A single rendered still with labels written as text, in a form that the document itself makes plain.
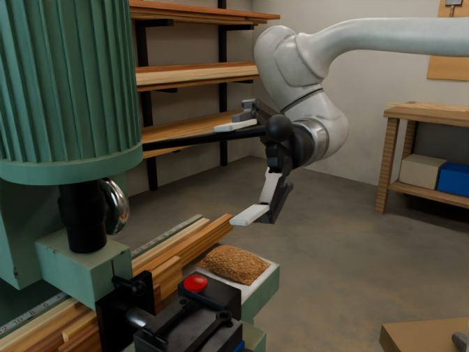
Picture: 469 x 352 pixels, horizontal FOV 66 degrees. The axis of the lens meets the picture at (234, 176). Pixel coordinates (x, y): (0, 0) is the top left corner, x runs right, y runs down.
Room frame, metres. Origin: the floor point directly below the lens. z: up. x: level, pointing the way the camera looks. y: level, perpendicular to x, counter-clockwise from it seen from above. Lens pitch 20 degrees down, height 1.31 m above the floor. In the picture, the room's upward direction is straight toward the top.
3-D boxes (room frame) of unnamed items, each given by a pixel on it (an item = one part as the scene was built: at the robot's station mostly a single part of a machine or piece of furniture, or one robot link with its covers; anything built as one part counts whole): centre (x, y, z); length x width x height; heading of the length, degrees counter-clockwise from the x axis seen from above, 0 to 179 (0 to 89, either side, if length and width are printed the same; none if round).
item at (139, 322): (0.40, 0.13, 0.95); 0.09 x 0.07 x 0.09; 146
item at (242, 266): (0.62, 0.00, 0.91); 0.12 x 0.09 x 0.03; 56
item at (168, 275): (0.46, 0.16, 0.93); 0.22 x 0.01 x 0.06; 146
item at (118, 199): (0.64, 0.25, 1.02); 0.12 x 0.03 x 0.12; 56
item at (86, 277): (0.47, 0.23, 0.99); 0.14 x 0.07 x 0.09; 56
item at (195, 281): (0.39, 0.05, 1.02); 0.03 x 0.03 x 0.01
